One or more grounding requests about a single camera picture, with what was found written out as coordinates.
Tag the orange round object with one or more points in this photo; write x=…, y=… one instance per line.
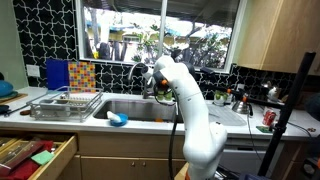
x=159, y=119

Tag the green soap bottle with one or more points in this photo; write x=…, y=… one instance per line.
x=169, y=96
x=160, y=96

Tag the silver metal kettle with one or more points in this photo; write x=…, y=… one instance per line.
x=240, y=107

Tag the wooden base cabinet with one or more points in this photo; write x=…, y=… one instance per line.
x=126, y=146

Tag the white dishwasher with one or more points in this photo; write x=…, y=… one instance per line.
x=246, y=156

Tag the white cat figurine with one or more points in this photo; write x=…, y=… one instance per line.
x=273, y=93

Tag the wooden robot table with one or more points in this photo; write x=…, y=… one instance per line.
x=181, y=172

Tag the stainless steel sink basin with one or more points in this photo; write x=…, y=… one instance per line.
x=133, y=110

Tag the wooden wall cabinet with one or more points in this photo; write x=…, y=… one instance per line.
x=283, y=33

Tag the small green cloth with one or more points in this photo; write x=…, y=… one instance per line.
x=263, y=129

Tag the open wooden drawer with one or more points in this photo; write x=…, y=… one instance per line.
x=56, y=163

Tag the teal kettle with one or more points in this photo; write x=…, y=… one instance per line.
x=5, y=88

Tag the black tripod pole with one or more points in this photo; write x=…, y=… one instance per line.
x=286, y=113

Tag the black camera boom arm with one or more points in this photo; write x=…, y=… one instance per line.
x=256, y=100

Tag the green sponge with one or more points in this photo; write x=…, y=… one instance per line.
x=42, y=157

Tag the blue cutting board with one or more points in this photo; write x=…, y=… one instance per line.
x=56, y=73

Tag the multicoloured checkered board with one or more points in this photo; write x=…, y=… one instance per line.
x=82, y=76

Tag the person in dark clothing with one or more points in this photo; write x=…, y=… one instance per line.
x=314, y=106

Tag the white scrubber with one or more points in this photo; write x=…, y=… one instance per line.
x=112, y=116

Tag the wooden trivet board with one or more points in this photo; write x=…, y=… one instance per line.
x=13, y=98

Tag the potted plant in cup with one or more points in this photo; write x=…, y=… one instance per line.
x=220, y=98

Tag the kitchen window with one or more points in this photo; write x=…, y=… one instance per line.
x=116, y=33

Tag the curved steel kitchen faucet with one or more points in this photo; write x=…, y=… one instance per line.
x=131, y=71

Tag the red cloth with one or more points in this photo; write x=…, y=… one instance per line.
x=21, y=170

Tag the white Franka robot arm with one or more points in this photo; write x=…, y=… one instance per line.
x=196, y=110

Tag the blue dish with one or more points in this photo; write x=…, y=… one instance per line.
x=120, y=120

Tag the white wall switch plate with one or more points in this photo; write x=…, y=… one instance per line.
x=33, y=70

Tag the red soda can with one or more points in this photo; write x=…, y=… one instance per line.
x=269, y=118

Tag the metal cabinet knob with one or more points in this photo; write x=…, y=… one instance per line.
x=144, y=163
x=133, y=163

